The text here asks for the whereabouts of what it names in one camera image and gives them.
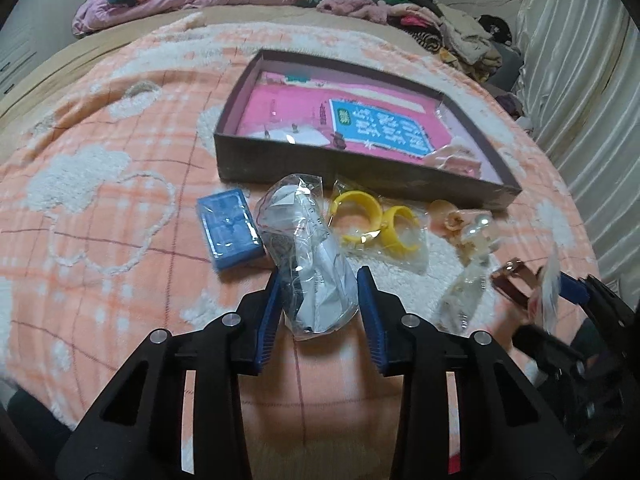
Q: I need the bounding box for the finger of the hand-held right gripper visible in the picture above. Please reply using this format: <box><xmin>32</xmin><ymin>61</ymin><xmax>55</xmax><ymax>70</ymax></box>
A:
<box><xmin>512</xmin><ymin>326</ymin><xmax>586</xmax><ymax>376</ymax></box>
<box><xmin>557</xmin><ymin>272</ymin><xmax>628</xmax><ymax>318</ymax></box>

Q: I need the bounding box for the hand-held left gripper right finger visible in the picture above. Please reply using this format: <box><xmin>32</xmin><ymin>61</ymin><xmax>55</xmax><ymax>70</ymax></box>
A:
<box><xmin>356</xmin><ymin>266</ymin><xmax>586</xmax><ymax>480</ymax></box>

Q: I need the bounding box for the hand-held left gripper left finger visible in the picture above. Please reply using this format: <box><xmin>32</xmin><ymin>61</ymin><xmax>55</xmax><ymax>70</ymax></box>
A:
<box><xmin>54</xmin><ymin>266</ymin><xmax>283</xmax><ymax>480</ymax></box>

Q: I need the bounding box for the clear bag of silver jewelry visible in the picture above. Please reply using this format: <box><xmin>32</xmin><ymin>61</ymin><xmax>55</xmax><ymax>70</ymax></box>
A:
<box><xmin>255</xmin><ymin>172</ymin><xmax>361</xmax><ymax>343</ymax></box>

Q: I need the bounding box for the bag of yellow hoop earrings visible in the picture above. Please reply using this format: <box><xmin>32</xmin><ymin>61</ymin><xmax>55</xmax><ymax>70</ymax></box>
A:
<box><xmin>327</xmin><ymin>175</ymin><xmax>431</xmax><ymax>273</ymax></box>

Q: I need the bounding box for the shallow cardboard box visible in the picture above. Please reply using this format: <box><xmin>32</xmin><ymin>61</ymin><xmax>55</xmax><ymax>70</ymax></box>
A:
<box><xmin>213</xmin><ymin>49</ymin><xmax>522</xmax><ymax>211</ymax></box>

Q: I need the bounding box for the small clear earring bag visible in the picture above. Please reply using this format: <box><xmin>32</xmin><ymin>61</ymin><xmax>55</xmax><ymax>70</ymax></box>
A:
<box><xmin>432</xmin><ymin>260</ymin><xmax>493</xmax><ymax>336</ymax></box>

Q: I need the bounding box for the small blue box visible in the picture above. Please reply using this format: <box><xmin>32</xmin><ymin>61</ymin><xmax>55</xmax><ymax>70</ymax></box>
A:
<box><xmin>196</xmin><ymin>187</ymin><xmax>266</xmax><ymax>274</ymax></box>

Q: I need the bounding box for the peach pearl hair clip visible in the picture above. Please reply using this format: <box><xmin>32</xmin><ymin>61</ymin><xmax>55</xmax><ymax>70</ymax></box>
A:
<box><xmin>429</xmin><ymin>199</ymin><xmax>503</xmax><ymax>261</ymax></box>

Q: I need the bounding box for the bag of peach hair accessories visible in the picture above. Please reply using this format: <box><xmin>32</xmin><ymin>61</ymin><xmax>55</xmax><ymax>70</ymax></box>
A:
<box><xmin>425</xmin><ymin>142</ymin><xmax>483</xmax><ymax>178</ymax></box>

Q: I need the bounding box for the clear bag with white card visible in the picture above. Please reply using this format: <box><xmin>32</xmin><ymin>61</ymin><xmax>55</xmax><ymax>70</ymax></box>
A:
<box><xmin>250</xmin><ymin>110</ymin><xmax>333</xmax><ymax>148</ymax></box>

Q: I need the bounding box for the pink book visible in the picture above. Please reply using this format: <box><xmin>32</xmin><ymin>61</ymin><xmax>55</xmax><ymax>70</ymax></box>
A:
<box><xmin>239</xmin><ymin>71</ymin><xmax>501</xmax><ymax>186</ymax></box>

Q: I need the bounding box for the cream satin curtain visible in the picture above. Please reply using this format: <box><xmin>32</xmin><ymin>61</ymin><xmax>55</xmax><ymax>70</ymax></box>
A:
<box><xmin>515</xmin><ymin>0</ymin><xmax>640</xmax><ymax>281</ymax></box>

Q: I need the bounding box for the pile of clothes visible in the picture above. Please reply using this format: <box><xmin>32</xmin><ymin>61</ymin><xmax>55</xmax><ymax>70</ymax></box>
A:
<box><xmin>317</xmin><ymin>0</ymin><xmax>531</xmax><ymax>121</ymax></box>

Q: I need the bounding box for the tan bed sheet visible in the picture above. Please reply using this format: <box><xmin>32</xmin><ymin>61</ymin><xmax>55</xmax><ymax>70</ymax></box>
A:
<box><xmin>0</xmin><ymin>5</ymin><xmax>451</xmax><ymax>116</ymax></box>

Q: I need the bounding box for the white wardrobe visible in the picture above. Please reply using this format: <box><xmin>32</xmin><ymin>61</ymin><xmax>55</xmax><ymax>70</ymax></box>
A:
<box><xmin>0</xmin><ymin>0</ymin><xmax>96</xmax><ymax>96</ymax></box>

